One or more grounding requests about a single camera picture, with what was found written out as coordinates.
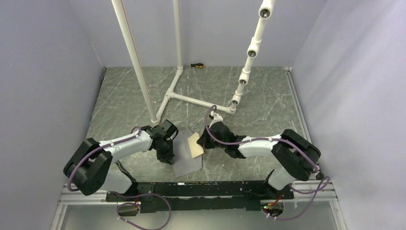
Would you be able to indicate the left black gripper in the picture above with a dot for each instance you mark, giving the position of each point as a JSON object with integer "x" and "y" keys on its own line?
{"x": 167, "y": 158}

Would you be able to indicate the white PVC pipe frame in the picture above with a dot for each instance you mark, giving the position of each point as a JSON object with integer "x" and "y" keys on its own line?
{"x": 265, "y": 11}

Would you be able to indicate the yellow black screwdriver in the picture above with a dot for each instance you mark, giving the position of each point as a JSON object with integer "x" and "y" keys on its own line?
{"x": 197, "y": 65}

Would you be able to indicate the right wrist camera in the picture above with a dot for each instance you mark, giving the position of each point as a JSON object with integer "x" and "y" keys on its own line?
{"x": 215, "y": 117}

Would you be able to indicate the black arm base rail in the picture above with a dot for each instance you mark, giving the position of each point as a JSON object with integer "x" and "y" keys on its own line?
{"x": 157, "y": 196}

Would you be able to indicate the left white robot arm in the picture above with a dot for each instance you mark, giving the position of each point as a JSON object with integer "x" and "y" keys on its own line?
{"x": 95, "y": 165}

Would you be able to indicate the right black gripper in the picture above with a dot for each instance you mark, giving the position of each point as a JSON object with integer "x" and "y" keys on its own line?
{"x": 203, "y": 141}

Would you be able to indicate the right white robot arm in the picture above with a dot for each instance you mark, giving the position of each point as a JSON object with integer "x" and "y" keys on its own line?
{"x": 297, "y": 156}

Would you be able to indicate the brown paper letter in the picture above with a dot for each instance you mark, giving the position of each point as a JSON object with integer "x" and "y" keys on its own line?
{"x": 195, "y": 149}

